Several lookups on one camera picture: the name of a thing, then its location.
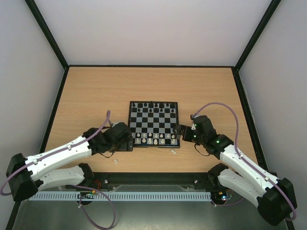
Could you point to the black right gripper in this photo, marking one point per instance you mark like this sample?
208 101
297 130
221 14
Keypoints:
182 133

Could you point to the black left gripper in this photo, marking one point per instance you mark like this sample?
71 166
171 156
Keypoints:
123 147

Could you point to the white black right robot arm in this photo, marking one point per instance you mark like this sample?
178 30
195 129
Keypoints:
274 198

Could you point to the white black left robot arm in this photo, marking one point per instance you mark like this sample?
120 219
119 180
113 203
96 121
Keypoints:
28 175

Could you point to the black and silver chessboard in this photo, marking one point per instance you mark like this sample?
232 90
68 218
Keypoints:
160 122

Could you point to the black aluminium frame rail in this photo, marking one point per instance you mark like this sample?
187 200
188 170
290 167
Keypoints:
156 178

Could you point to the light blue slotted cable duct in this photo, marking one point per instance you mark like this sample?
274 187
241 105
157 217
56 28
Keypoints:
122 196

